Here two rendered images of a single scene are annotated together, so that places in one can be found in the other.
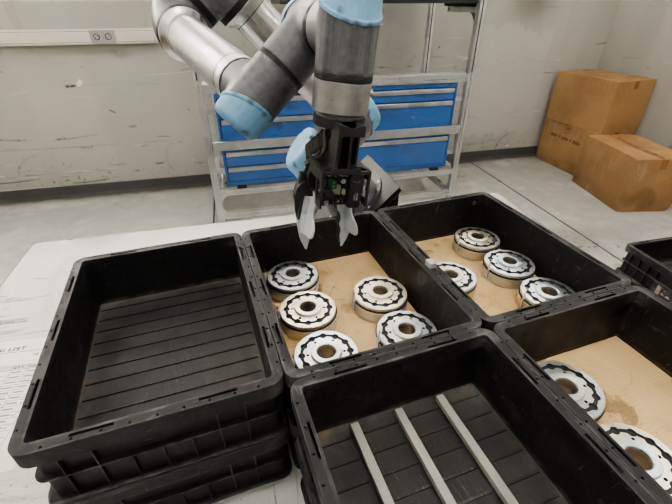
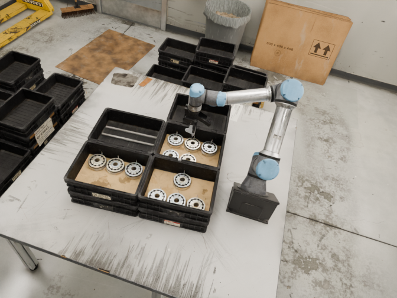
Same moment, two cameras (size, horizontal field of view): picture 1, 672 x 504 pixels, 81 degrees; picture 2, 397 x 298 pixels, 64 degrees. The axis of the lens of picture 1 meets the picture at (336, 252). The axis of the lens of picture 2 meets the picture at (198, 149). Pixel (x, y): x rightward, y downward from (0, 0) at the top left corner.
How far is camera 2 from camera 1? 192 cm
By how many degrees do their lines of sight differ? 79
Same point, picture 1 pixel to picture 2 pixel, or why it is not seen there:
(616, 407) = (123, 180)
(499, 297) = (168, 191)
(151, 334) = not seen: hidden behind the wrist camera
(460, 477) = (137, 146)
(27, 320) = (248, 115)
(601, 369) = (131, 188)
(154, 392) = not seen: hidden behind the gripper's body
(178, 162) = not seen: outside the picture
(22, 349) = (236, 113)
